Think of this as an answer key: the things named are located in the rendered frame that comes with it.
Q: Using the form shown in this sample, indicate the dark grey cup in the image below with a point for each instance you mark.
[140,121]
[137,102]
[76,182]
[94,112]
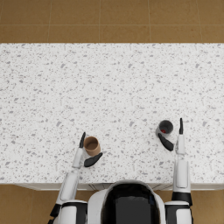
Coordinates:
[165,128]

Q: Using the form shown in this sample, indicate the brown paper cup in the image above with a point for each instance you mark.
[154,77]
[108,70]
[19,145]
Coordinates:
[92,146]

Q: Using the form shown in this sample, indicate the dark round robot body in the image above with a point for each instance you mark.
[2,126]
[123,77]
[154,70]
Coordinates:
[127,202]

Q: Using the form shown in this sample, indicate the red berry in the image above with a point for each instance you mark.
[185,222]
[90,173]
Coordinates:
[163,131]

